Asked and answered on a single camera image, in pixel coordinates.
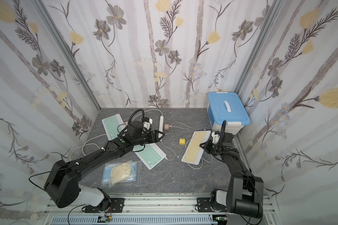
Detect white power strip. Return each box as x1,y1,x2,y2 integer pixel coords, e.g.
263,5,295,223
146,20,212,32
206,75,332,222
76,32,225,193
159,116,164,132

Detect yellow wireless keyboard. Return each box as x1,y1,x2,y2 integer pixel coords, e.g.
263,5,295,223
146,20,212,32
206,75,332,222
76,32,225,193
181,131,211,165

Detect green wireless keyboard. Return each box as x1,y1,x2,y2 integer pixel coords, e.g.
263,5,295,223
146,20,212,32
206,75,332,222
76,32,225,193
133,143,166,170
101,114,126,141

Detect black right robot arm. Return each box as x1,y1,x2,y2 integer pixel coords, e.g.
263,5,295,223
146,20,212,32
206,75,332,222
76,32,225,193
200,131,263,220

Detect bagged blue masks and gloves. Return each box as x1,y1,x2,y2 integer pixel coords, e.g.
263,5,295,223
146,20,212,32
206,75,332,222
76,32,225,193
101,160,141,188

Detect blue lid storage box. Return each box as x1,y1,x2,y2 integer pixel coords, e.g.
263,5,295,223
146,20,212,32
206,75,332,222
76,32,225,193
207,92,251,135

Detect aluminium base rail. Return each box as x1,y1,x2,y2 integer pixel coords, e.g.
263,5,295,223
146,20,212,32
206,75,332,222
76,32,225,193
42,193,280,225

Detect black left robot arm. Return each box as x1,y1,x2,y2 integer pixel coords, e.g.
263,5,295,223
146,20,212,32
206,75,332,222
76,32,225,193
44,121,165,212

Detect yellow charger plug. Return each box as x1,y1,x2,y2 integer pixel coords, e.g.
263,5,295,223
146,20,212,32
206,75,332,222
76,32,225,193
179,138,186,145

